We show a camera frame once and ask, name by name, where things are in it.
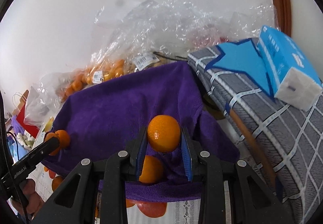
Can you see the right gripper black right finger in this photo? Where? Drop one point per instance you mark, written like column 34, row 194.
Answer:
column 201, row 166

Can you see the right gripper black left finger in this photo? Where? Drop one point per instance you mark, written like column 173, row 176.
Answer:
column 125, row 165

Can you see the orange mandarin with green stem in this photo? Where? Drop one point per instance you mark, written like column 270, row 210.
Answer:
column 53, row 143

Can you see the smooth orange mandarin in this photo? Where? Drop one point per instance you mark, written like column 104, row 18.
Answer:
column 164, row 133

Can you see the person's left hand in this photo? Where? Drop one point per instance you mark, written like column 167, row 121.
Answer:
column 35, row 202

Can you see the red paper bag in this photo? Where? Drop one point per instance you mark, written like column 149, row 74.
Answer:
column 31, row 129

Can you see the printed fruit table cover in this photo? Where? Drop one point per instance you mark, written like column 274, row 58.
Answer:
column 176, row 212

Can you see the purple towel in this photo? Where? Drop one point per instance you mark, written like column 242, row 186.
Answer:
column 102, row 119

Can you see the brown wooden stick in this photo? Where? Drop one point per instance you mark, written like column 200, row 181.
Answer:
column 256, row 150

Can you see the crumpled clear bag on left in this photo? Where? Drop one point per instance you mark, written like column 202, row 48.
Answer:
column 43, row 100

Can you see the grey checked cushion blue star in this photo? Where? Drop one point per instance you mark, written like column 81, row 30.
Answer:
column 290, row 138

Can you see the bag of small oranges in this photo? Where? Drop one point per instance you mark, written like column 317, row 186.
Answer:
column 93, row 74

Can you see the blue tissue pack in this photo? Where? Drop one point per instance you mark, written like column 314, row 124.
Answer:
column 292, row 77

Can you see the large clear plastic bag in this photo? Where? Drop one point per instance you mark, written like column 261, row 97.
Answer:
column 133, row 35

